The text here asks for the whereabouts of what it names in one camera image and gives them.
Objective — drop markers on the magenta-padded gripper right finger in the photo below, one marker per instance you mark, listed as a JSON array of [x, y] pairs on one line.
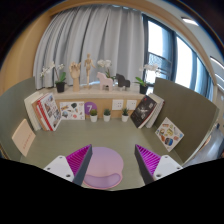
[[166, 166]]

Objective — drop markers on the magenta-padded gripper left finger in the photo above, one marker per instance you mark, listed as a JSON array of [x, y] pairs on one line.
[[58, 166]]

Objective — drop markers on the pink purple mouse pad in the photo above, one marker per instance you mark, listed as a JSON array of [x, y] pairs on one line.
[[106, 163]]

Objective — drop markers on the food sticker picture card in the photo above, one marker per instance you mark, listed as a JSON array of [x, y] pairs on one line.
[[169, 134]]

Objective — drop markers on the beige card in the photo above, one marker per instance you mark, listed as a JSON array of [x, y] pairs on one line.
[[23, 137]]

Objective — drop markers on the photo-cover magazine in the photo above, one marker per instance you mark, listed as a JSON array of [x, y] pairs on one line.
[[50, 111]]

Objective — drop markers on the white sticker picture card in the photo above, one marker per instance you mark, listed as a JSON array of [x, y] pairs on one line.
[[71, 111]]

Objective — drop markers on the black book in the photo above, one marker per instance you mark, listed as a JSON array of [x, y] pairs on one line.
[[143, 111]]

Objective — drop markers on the green desk partition panel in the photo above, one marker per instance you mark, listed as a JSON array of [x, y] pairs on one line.
[[186, 110], [13, 106]]

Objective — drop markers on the white books stack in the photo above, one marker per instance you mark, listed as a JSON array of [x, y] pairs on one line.
[[159, 106]]

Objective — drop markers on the small plant in white pot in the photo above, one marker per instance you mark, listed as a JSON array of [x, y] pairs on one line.
[[93, 117], [106, 117], [125, 117]]

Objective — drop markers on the white book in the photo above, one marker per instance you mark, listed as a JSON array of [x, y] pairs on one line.
[[30, 108]]

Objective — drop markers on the purple round number sign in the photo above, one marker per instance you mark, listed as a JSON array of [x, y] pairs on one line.
[[90, 106]]

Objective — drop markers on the white orchid in black pot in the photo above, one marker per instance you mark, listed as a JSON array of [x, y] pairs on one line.
[[143, 89], [60, 87]]

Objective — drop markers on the wooden desk shelf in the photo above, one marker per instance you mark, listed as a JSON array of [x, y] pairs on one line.
[[100, 95]]

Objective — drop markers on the wooden hand model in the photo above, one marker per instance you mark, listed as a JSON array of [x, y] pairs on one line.
[[75, 75]]

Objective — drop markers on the dark wooden horse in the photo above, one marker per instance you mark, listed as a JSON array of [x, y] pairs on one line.
[[122, 81]]

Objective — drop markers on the pink wooden horse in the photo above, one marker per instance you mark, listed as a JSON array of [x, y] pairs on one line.
[[104, 81]]

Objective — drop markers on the window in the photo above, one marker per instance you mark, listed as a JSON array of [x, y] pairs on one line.
[[183, 63]]

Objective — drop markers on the wooden mannequin figure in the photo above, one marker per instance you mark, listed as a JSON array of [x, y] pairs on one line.
[[88, 65]]

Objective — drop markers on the white orchid behind horses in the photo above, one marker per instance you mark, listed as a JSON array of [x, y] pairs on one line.
[[107, 63]]

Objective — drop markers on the grey curtain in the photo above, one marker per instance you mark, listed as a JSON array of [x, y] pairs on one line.
[[100, 33]]

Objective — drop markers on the ceiling lights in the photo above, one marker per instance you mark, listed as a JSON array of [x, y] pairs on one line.
[[190, 21]]

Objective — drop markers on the white wall socket plate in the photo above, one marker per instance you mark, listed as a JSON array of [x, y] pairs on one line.
[[117, 104], [131, 104]]

